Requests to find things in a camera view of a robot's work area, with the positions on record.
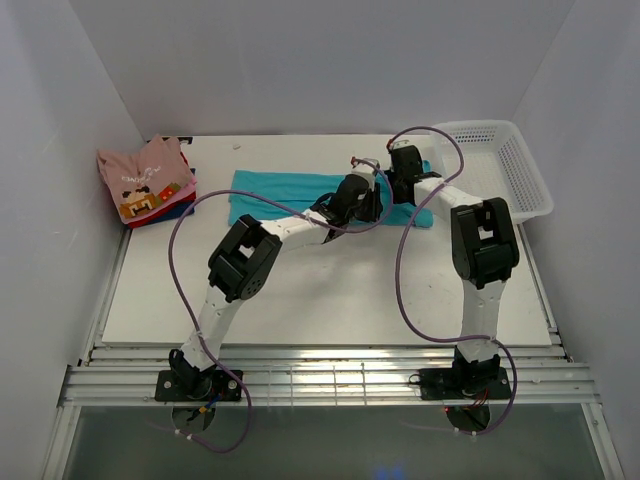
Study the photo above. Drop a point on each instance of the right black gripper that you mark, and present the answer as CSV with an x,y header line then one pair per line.
x,y
392,176

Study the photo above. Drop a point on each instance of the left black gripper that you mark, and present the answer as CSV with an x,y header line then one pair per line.
x,y
375,205

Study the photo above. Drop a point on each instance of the teal t-shirt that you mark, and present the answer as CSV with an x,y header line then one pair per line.
x,y
299,191

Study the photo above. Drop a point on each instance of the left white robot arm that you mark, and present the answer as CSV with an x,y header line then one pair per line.
x,y
240,265

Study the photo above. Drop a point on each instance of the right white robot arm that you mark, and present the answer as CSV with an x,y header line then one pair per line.
x,y
484,253

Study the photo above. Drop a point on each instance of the white plastic basket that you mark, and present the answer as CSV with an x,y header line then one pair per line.
x,y
491,159

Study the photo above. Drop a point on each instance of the pink folded t-shirt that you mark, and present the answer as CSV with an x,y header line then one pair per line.
x,y
174,192

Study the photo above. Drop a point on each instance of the blue folded t-shirt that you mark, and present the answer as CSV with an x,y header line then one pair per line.
x,y
169,212

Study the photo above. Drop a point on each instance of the beige folded t-shirt with print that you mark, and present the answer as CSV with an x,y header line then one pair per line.
x,y
134,179

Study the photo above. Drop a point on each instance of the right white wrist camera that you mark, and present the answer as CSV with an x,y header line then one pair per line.
x,y
398,144

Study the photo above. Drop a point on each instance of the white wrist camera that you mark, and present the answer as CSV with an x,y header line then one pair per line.
x,y
398,144
366,168

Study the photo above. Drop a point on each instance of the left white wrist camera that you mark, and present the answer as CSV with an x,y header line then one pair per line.
x,y
366,168

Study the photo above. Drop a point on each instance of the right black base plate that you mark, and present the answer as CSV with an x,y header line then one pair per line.
x,y
448,384

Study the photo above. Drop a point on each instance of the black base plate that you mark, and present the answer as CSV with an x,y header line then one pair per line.
x,y
227,385
448,384

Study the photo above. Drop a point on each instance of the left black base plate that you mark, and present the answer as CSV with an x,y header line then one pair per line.
x,y
227,385

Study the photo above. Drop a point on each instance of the aluminium rail frame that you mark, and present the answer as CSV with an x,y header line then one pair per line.
x,y
304,377

